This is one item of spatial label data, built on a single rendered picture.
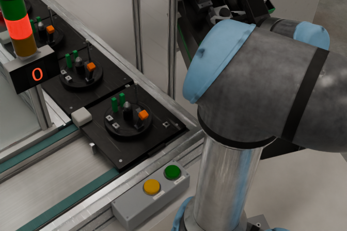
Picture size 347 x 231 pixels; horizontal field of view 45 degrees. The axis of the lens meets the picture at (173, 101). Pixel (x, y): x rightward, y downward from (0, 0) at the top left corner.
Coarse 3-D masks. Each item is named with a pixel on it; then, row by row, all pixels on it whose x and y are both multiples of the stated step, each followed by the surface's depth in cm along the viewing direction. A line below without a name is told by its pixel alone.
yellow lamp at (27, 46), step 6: (30, 36) 95; (12, 42) 95; (18, 42) 94; (24, 42) 94; (30, 42) 95; (18, 48) 95; (24, 48) 95; (30, 48) 96; (36, 48) 98; (18, 54) 97; (24, 54) 96; (30, 54) 97
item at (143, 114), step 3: (138, 108) 112; (138, 111) 112; (141, 111) 111; (144, 111) 111; (138, 114) 111; (141, 114) 110; (144, 114) 110; (147, 114) 111; (141, 117) 110; (144, 117) 110; (147, 117) 112; (138, 120) 114; (141, 120) 112; (144, 120) 114; (138, 123) 115; (141, 123) 115; (138, 126) 116
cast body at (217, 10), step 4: (212, 8) 115; (216, 8) 110; (220, 8) 111; (224, 8) 110; (228, 8) 111; (212, 12) 111; (216, 12) 110; (220, 12) 109; (224, 12) 109; (228, 12) 110; (208, 16) 114; (212, 16) 112; (224, 16) 109; (228, 16) 109; (232, 16) 111; (208, 20) 115; (212, 24) 113
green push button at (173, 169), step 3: (171, 165) 111; (174, 165) 111; (168, 168) 110; (171, 168) 110; (174, 168) 110; (177, 168) 110; (165, 171) 110; (168, 171) 110; (171, 171) 110; (174, 171) 110; (177, 171) 110; (165, 174) 110; (168, 174) 109; (171, 174) 109; (174, 174) 109; (177, 174) 109; (168, 177) 109; (171, 177) 109; (174, 177) 109; (177, 177) 110
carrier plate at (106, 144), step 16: (112, 96) 129; (128, 96) 129; (144, 96) 129; (96, 112) 124; (160, 112) 125; (80, 128) 121; (96, 128) 120; (160, 128) 120; (176, 128) 120; (96, 144) 116; (112, 144) 116; (128, 144) 116; (144, 144) 116; (160, 144) 117; (112, 160) 112; (128, 160) 112
